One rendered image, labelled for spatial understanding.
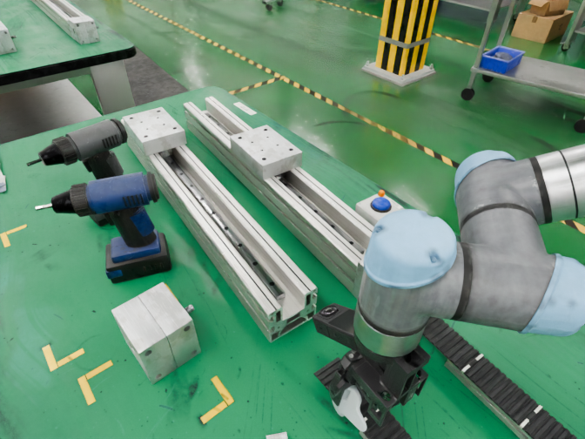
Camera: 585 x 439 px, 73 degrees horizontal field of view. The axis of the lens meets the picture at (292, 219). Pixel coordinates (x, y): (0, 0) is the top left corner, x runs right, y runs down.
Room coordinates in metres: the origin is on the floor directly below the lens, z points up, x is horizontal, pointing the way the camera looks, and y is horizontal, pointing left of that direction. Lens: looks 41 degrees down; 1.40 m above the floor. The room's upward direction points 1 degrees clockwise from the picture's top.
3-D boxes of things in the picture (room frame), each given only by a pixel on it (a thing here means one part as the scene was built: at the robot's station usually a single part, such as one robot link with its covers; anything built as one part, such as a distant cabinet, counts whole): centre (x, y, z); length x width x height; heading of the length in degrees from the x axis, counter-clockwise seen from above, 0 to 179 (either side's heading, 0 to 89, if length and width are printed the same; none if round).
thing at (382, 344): (0.26, -0.11, 1.03); 0.08 x 0.08 x 0.05
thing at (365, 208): (0.69, -0.19, 0.81); 0.10 x 0.08 x 0.06; 125
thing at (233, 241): (0.74, 0.23, 0.82); 0.80 x 0.10 x 0.09; 35
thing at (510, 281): (0.26, -0.21, 1.11); 0.11 x 0.11 x 0.08; 79
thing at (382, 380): (0.25, -0.11, 0.95); 0.09 x 0.08 x 0.12; 35
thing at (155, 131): (0.94, 0.37, 0.87); 0.16 x 0.11 x 0.07; 35
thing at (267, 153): (0.85, 0.07, 0.87); 0.16 x 0.11 x 0.07; 35
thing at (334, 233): (0.85, 0.07, 0.82); 0.80 x 0.10 x 0.09; 35
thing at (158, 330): (0.38, 0.21, 0.83); 0.11 x 0.10 x 0.10; 131
